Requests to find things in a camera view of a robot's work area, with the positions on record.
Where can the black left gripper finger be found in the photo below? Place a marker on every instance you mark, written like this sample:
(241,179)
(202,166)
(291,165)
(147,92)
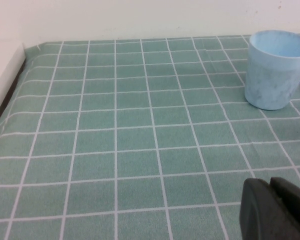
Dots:
(272,215)

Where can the light blue plastic cup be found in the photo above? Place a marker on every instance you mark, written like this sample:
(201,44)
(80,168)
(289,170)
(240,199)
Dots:
(270,85)

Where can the green checked tablecloth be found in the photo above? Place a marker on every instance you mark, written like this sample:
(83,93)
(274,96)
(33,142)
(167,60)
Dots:
(115,150)

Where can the white board beside table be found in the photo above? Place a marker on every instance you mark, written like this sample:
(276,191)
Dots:
(5,75)

